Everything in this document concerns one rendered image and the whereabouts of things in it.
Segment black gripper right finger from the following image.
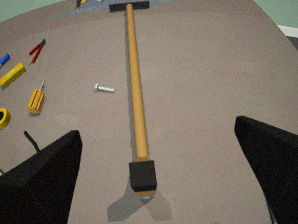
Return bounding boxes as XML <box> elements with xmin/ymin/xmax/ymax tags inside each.
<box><xmin>234</xmin><ymin>115</ymin><xmax>298</xmax><ymax>224</ymax></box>

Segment silver metal bolt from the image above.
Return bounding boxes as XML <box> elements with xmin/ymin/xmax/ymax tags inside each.
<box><xmin>94</xmin><ymin>83</ymin><xmax>114</xmax><ymax>92</ymax></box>

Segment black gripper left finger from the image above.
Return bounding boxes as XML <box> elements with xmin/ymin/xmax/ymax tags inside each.
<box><xmin>0</xmin><ymin>131</ymin><xmax>82</xmax><ymax>224</ymax></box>

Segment long-handled scraper with wooden pole and dark square blade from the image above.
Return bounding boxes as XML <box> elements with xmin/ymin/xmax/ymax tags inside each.
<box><xmin>109</xmin><ymin>0</ymin><xmax>157</xmax><ymax>198</ymax></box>

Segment yellow-handled screwdriver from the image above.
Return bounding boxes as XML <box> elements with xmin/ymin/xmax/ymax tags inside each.
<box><xmin>27</xmin><ymin>80</ymin><xmax>45</xmax><ymax>113</ymax></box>

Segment red-handled pliers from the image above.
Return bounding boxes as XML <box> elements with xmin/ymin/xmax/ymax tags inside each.
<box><xmin>29</xmin><ymin>39</ymin><xmax>47</xmax><ymax>63</ymax></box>

